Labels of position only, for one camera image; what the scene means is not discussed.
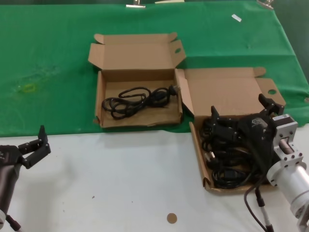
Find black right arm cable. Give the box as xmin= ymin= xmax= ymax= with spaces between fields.
xmin=243 ymin=180 xmax=275 ymax=232

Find silver metal binder clip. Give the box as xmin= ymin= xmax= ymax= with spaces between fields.
xmin=256 ymin=0 xmax=275 ymax=10
xmin=125 ymin=0 xmax=147 ymax=9

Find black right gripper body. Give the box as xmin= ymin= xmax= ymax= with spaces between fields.
xmin=237 ymin=112 xmax=278 ymax=174

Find cardboard box with torn edge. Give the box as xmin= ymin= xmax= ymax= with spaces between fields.
xmin=87 ymin=32 xmax=186 ymax=128

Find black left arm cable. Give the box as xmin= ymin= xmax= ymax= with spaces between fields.
xmin=5 ymin=214 xmax=24 ymax=232

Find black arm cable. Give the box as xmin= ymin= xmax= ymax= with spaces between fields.
xmin=5 ymin=214 xmax=24 ymax=232
xmin=243 ymin=180 xmax=275 ymax=232

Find open brown cardboard box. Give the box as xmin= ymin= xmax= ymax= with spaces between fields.
xmin=175 ymin=67 xmax=287 ymax=196

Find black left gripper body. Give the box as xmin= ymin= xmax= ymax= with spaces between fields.
xmin=0 ymin=145 xmax=24 ymax=170

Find black power cable with plug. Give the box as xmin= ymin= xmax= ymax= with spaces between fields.
xmin=101 ymin=84 xmax=182 ymax=120

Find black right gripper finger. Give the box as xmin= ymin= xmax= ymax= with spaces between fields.
xmin=211 ymin=105 xmax=242 ymax=150
xmin=258 ymin=93 xmax=285 ymax=118

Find green table cloth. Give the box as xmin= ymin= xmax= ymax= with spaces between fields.
xmin=0 ymin=1 xmax=309 ymax=136

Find tangled black power cables pile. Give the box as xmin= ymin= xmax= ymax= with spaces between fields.
xmin=199 ymin=116 xmax=269 ymax=189

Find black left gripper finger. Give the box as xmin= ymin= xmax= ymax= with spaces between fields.
xmin=18 ymin=125 xmax=52 ymax=169

